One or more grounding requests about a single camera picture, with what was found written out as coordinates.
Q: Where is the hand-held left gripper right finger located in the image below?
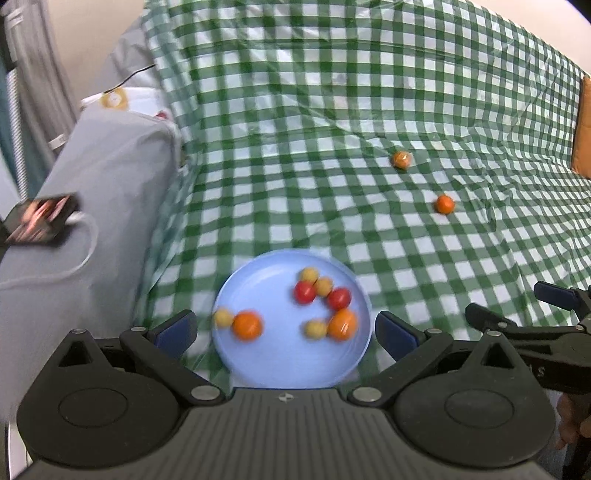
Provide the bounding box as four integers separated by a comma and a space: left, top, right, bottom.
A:
348, 310, 528, 408

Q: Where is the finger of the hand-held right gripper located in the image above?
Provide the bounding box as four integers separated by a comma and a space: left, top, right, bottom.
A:
465, 302, 591, 345
534, 281, 591, 324

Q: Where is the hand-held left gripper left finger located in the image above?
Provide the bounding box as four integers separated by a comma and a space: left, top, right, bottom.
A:
44, 309, 227, 408

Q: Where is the light blue plate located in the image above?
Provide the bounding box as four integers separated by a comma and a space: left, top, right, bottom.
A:
211, 249, 372, 389

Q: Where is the person's right hand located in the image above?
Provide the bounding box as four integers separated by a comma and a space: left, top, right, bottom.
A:
556, 394, 591, 451

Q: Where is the grey bolster cushion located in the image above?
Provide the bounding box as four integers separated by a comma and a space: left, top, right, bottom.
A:
0, 108, 183, 416

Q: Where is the orange cushion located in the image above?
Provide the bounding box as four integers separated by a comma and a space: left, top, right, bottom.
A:
571, 75, 591, 179

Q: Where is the black smartphone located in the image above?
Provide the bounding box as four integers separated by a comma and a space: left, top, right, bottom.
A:
0, 194, 79, 247

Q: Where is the green white checkered tablecloth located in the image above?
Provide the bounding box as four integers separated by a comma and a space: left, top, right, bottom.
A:
131, 0, 591, 388

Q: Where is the white brown patterned pillow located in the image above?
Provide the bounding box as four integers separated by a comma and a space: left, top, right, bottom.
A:
81, 88, 178, 134

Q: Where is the speckled white pole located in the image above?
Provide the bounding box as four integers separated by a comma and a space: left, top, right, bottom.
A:
6, 65, 29, 199

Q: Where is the grey bed sheet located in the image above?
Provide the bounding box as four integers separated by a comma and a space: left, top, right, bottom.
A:
99, 18, 162, 93

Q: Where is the grey teal curtain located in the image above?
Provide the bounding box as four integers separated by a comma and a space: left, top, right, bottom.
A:
0, 0, 77, 195

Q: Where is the white charging cable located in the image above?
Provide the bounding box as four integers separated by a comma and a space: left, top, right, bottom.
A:
0, 215, 100, 289

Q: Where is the thin black cable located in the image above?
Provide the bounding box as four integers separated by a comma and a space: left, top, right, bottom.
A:
104, 65, 156, 93

